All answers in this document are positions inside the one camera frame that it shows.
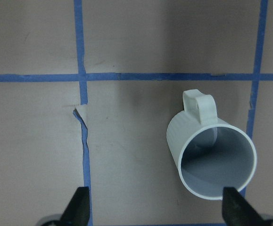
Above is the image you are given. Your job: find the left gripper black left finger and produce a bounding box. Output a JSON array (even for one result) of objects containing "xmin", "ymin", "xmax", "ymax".
[{"xmin": 60, "ymin": 186, "xmax": 90, "ymax": 226}]

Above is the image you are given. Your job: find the white mug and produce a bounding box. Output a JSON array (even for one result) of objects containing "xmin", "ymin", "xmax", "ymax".
[{"xmin": 166, "ymin": 89, "xmax": 257, "ymax": 200}]

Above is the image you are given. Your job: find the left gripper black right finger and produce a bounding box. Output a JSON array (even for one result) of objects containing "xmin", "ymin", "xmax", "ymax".
[{"xmin": 222, "ymin": 187, "xmax": 266, "ymax": 226}]

